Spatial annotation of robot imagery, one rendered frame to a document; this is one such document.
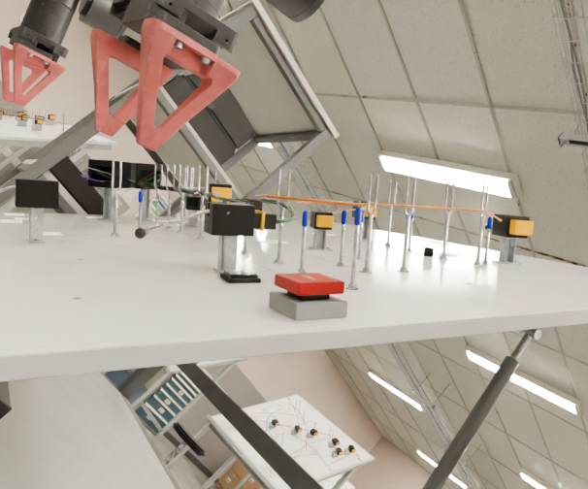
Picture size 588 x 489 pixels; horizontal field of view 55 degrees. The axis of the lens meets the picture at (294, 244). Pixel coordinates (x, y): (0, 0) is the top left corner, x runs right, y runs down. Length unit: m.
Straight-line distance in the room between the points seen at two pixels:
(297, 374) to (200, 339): 11.13
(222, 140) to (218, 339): 1.42
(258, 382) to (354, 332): 10.59
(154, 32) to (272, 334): 0.24
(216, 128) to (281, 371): 9.66
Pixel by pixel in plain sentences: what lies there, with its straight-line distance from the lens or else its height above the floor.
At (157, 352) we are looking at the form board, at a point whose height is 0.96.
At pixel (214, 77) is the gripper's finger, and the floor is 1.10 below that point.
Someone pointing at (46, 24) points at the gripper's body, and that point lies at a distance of 0.91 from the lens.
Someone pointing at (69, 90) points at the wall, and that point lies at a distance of 8.38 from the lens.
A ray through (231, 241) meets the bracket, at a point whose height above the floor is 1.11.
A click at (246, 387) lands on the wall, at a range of 10.98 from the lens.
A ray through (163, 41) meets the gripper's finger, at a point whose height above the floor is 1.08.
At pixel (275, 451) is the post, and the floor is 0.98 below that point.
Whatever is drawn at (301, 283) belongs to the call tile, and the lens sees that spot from 0.50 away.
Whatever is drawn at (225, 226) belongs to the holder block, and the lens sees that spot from 0.71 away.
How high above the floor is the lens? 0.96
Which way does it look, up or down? 17 degrees up
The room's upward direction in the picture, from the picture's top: 47 degrees clockwise
